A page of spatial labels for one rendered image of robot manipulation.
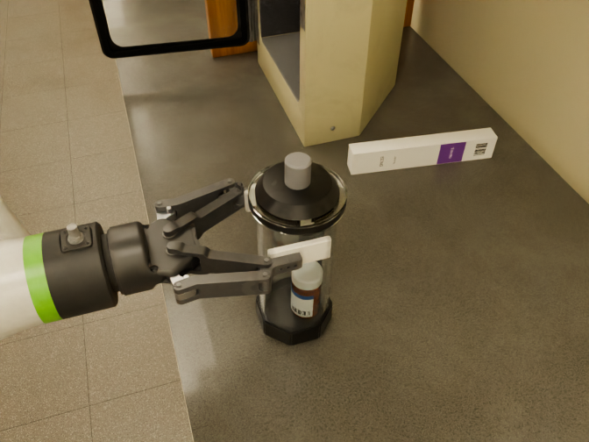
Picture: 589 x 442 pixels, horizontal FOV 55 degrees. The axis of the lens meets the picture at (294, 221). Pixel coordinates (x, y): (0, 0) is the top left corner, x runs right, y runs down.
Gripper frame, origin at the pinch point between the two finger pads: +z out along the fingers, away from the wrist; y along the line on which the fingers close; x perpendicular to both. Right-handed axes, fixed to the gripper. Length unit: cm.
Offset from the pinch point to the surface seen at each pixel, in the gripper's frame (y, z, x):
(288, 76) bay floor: 47, 15, 11
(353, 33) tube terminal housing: 35.1, 21.6, -2.4
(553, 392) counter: -20.8, 27.1, 18.5
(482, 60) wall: 46, 57, 14
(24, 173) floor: 170, -65, 114
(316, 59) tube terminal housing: 35.2, 15.5, 1.1
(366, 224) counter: 13.1, 16.7, 18.6
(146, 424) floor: 40, -31, 113
